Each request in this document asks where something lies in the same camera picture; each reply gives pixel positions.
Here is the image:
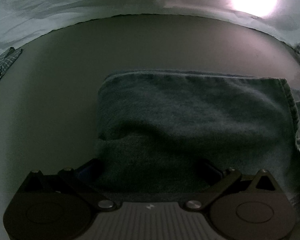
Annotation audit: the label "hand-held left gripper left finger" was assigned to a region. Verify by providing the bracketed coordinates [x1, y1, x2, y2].
[17, 158, 115, 210]

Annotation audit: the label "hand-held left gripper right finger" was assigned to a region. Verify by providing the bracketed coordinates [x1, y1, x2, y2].
[186, 159, 285, 210]

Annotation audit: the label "blue denim jeans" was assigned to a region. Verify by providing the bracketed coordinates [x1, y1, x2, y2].
[96, 70, 300, 227]

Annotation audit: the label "blue checked shirt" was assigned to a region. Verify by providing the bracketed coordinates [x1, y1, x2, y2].
[0, 47, 23, 89]

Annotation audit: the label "carrot printed pale sheet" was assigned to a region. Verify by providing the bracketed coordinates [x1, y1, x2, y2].
[0, 0, 300, 55]

